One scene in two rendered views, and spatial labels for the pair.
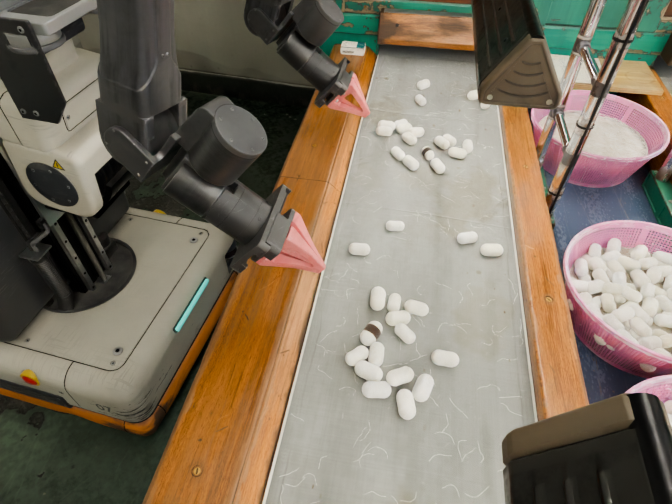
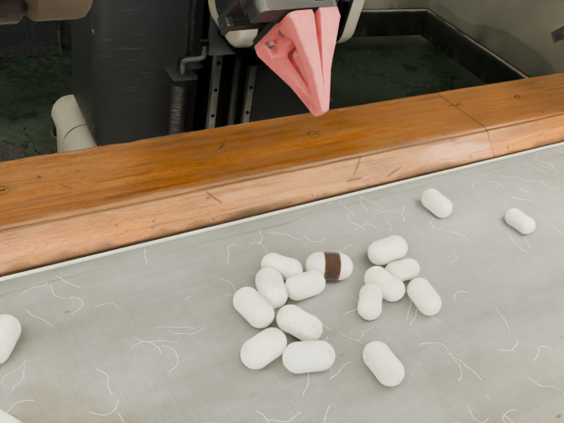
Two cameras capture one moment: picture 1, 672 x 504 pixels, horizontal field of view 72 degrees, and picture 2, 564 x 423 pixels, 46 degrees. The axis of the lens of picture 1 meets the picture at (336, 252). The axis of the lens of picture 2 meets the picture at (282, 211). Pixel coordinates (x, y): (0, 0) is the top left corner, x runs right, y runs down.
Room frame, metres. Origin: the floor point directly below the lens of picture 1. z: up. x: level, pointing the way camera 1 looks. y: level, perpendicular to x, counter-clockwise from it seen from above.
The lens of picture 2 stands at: (0.01, -0.29, 1.10)
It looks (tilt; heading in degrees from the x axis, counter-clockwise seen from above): 36 degrees down; 42
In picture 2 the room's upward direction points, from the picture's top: 11 degrees clockwise
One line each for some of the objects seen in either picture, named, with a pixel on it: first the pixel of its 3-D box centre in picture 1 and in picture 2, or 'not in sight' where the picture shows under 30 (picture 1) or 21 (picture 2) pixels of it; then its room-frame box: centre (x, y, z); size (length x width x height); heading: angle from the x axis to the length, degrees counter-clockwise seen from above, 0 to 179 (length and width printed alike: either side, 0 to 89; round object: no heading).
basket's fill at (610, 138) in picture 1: (587, 145); not in sight; (0.86, -0.54, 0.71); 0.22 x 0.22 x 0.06
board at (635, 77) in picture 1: (579, 72); not in sight; (1.07, -0.58, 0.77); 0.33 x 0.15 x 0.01; 80
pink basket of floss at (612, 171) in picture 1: (589, 140); not in sight; (0.86, -0.54, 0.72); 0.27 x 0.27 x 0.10
